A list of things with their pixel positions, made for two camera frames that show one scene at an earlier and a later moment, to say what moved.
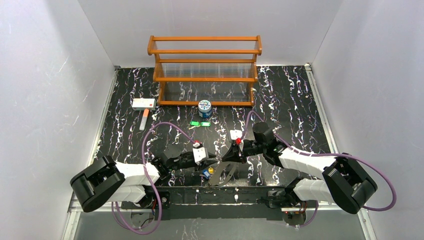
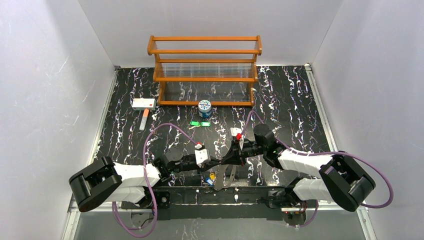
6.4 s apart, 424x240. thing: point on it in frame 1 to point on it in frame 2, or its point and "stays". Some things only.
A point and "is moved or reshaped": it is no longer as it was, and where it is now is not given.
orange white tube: x=144 y=119 stays
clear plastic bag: x=214 y=179 is moved or reshaped
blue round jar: x=205 y=109 stays
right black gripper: x=240 y=150 stays
